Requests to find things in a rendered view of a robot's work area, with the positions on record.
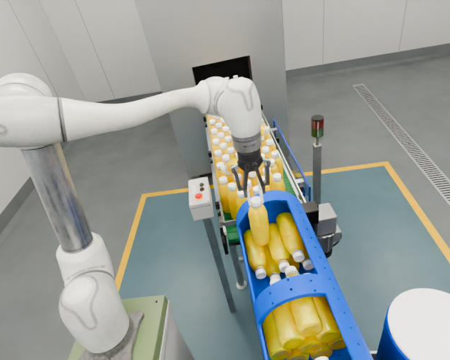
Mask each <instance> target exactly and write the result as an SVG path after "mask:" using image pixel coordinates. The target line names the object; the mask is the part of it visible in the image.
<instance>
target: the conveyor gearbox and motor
mask: <svg viewBox="0 0 450 360"><path fill-rule="evenodd" d="M319 210H320V212H319V216H320V217H319V223H318V224H314V233H315V234H316V237H317V239H318V241H319V243H320V245H321V247H322V250H323V252H324V254H325V256H326V258H329V257H330V256H331V255H332V247H333V246H335V245H337V244H338V243H339V241H341V236H342V235H341V230H340V229H339V227H338V225H337V224H336V221H337V215H336V214H335V212H334V210H333V209H332V207H331V204H330V203H325V204H319ZM336 241H337V242H336ZM333 242H336V243H335V244H334V245H333Z"/></svg>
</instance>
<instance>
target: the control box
mask: <svg viewBox="0 0 450 360"><path fill-rule="evenodd" d="M188 182H189V208H190V209H191V214H192V216H193V219H194V221H196V220H200V219H206V218H210V217H214V210H213V204H212V197H211V189H210V186H209V181H208V178H207V176H206V177H202V178H199V179H192V180H188ZM200 183H204V185H203V186H199V184H200ZM193 187H194V188H195V189H194V188H193ZM201 187H204V190H203V191H200V188H201ZM193 190H194V191H193ZM194 192H195V193H194ZM197 193H201V194H202V197H201V198H199V199H197V198H195V195H196V194H197Z"/></svg>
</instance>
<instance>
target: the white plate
mask: <svg viewBox="0 0 450 360"><path fill-rule="evenodd" d="M388 325H389V331H390V333H391V336H392V338H393V340H394V341H395V343H396V345H397V346H398V348H399V349H400V350H401V351H402V353H403V354H404V355H405V356H406V357H407V358H408V359H409V360H450V294H448V293H446V292H443V291H439V290H436V289H411V290H408V291H405V292H403V293H402V294H399V295H398V296H397V297H396V298H395V299H394V300H393V301H392V303H391V306H390V307H389V312H388Z"/></svg>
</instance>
